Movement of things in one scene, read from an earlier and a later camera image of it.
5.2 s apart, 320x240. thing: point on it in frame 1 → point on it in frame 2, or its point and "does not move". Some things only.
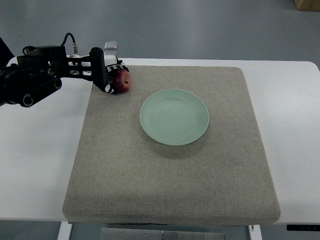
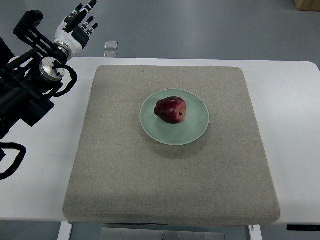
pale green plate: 174,117 does not move
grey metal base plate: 161,233 does not move
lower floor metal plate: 110,55 does not move
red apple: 119,79 → 171,109
